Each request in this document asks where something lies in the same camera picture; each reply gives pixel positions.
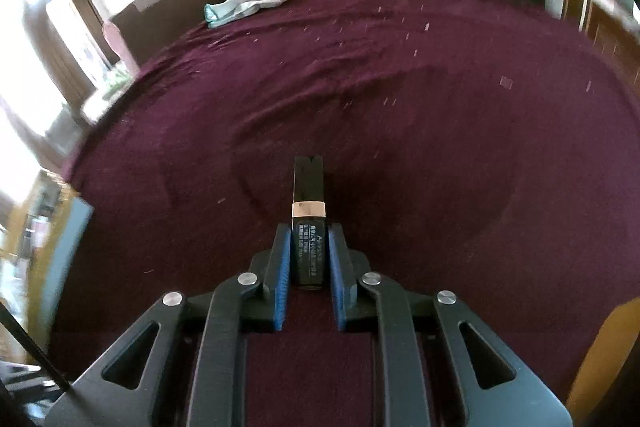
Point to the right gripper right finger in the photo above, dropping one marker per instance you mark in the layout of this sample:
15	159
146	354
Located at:
435	362

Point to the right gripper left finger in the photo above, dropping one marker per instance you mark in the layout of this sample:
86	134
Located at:
183	352

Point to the black lipstick tube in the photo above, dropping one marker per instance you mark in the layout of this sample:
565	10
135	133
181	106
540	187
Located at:
309	220

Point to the yellow taped foam box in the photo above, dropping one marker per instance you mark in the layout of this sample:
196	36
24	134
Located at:
49	271

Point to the maroon bed cover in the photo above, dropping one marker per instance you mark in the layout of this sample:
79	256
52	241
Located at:
474	146

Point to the brown armchair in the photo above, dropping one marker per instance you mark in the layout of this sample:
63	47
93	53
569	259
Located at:
144	27

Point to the white teal gloves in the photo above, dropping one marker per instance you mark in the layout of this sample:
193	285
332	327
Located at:
223	13

